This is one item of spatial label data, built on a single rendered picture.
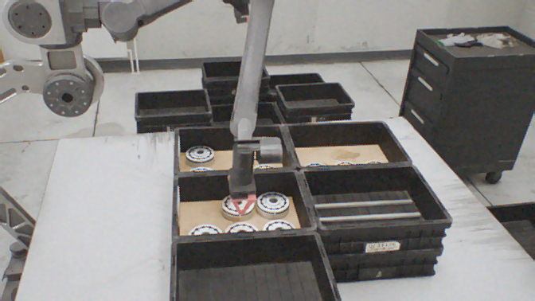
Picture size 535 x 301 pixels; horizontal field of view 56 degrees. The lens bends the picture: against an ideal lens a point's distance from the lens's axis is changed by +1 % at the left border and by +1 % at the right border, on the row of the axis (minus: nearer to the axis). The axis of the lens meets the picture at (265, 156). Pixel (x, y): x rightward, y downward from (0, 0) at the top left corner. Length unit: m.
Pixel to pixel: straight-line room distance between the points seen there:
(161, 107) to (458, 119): 1.69
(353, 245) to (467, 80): 1.64
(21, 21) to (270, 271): 0.88
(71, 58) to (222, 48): 3.12
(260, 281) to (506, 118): 2.16
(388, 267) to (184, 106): 1.73
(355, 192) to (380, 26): 3.44
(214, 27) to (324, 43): 1.05
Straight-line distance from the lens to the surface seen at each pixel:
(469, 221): 1.95
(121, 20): 1.28
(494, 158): 3.35
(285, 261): 1.43
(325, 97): 3.09
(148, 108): 2.94
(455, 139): 3.11
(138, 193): 1.92
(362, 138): 1.97
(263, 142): 1.29
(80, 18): 1.31
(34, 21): 1.33
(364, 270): 1.56
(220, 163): 1.81
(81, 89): 1.64
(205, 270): 1.41
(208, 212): 1.59
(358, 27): 4.94
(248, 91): 1.28
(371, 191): 1.74
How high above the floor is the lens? 1.84
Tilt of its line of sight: 33 degrees down
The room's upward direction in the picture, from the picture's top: 3 degrees clockwise
